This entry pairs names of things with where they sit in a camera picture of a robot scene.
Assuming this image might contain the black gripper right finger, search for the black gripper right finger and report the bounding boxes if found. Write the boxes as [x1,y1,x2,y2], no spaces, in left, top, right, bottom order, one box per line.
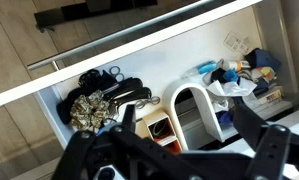
[233,103,299,180]

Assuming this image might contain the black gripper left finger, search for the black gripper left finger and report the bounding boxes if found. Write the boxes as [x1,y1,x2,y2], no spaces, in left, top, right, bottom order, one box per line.
[51,104,204,180]

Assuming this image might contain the white open drawer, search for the white open drawer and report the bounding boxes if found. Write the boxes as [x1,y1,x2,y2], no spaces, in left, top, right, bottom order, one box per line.
[0,0,299,151]

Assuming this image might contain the small silver scissors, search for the small silver scissors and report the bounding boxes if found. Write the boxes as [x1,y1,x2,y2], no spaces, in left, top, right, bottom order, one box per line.
[108,65,125,83]
[134,95,161,110]

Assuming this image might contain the white orange box organizer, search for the white orange box organizer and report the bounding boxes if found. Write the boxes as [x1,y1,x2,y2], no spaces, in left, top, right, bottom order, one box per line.
[135,109,183,155]

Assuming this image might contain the small printed box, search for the small printed box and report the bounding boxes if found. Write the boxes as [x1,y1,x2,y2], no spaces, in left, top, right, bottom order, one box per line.
[255,87,285,107]

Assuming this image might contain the camouflage fabric scrunchie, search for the camouflage fabric scrunchie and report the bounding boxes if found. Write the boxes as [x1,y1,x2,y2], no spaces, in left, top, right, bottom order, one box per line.
[69,89,111,132]

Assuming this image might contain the pile of assorted clutter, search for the pile of assorted clutter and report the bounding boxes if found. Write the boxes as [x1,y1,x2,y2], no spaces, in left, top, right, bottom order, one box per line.
[202,71,258,113]

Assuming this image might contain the white arch organizer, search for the white arch organizer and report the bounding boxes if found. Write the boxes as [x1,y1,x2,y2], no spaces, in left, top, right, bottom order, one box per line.
[162,78,257,152]

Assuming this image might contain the blue crumpled cloth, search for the blue crumpled cloth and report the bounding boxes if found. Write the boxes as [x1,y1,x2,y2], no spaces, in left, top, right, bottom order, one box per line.
[222,68,240,84]

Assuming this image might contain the white orange tube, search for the white orange tube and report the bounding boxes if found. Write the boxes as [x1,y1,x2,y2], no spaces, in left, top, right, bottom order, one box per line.
[218,58,252,73]

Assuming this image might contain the dark blue pouch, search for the dark blue pouch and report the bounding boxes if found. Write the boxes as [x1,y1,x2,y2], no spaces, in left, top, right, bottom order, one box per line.
[244,48,283,73]

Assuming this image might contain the blue capped clear tube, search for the blue capped clear tube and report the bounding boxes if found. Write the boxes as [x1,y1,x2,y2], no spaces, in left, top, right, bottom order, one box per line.
[183,60,217,80]

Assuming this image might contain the white paper label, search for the white paper label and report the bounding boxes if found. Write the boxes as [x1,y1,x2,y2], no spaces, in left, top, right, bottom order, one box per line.
[223,31,254,56]

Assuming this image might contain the black flat bar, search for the black flat bar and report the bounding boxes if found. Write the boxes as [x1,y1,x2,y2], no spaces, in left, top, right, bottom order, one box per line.
[33,0,158,33]

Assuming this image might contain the black elastic hair ties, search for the black elastic hair ties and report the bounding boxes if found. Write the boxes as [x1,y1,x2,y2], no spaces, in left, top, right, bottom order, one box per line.
[78,68,103,88]

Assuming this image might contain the metal drawer handle bar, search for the metal drawer handle bar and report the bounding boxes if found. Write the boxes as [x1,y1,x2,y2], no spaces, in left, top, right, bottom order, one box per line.
[27,0,217,72]

